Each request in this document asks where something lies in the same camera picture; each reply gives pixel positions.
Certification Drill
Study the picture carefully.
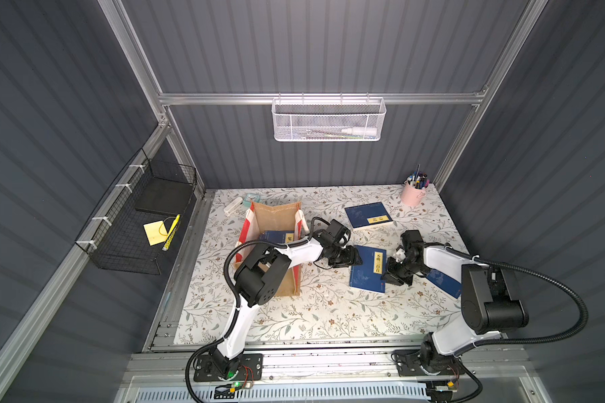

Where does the white wire wall basket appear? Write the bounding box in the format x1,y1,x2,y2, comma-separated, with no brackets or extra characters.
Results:
271,96,387,142

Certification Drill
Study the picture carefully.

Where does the blue book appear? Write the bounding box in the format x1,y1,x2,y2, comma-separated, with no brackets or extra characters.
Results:
349,245,387,294
258,230,295,246
426,270,461,299
345,201,393,230

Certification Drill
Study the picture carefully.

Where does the jute canvas bag red trim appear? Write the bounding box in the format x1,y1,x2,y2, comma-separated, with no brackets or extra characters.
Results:
231,200,311,298

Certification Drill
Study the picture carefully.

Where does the yellow sticky note pad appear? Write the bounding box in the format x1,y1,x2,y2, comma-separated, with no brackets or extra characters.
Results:
143,221,169,246

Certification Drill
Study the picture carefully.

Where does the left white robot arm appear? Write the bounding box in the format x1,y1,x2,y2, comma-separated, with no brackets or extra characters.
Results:
185,217,362,402

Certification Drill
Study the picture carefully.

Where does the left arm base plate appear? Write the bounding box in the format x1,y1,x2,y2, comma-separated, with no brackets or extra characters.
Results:
192,353,264,382

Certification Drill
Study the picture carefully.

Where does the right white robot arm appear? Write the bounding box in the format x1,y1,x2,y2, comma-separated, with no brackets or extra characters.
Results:
382,230,589,377

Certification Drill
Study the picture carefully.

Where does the pink pen cup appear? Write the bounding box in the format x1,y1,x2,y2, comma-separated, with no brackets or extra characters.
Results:
401,164,430,208

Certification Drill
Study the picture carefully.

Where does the yellow pen in basket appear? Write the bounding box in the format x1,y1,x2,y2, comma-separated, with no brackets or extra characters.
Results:
162,214,181,252

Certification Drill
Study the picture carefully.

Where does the white marker in basket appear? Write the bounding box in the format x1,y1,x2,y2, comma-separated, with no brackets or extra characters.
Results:
341,127,379,139

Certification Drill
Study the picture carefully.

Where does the white eraser block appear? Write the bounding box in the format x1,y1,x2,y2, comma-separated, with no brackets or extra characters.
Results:
224,196,244,217

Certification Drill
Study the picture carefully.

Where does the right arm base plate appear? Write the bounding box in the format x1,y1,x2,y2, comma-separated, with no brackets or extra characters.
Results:
391,349,461,378

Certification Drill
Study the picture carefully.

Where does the black wire side basket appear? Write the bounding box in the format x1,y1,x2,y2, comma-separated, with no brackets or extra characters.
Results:
76,151,198,275

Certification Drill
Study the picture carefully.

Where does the black tray in side basket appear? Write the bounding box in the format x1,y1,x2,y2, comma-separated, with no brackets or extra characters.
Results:
134,178,193,216

